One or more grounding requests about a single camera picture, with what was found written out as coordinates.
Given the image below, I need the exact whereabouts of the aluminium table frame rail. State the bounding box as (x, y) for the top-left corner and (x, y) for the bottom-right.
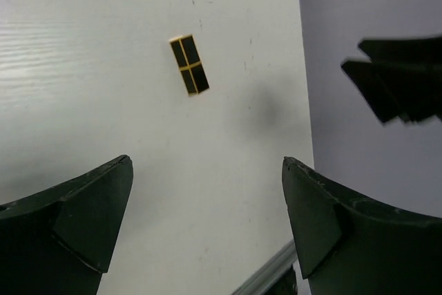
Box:
(232, 240), (298, 295)

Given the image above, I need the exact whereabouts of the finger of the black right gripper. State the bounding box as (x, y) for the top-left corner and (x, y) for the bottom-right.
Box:
(357, 35), (441, 66)
(341, 60), (441, 124)

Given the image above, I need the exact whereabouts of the black gold lipstick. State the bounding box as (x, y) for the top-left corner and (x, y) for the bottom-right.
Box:
(169, 35), (210, 96)

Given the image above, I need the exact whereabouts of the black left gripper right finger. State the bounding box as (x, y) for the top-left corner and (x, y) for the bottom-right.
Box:
(282, 157), (441, 295)

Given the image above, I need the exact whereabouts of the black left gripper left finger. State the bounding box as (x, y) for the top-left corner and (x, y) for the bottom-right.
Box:
(1, 155), (133, 294)

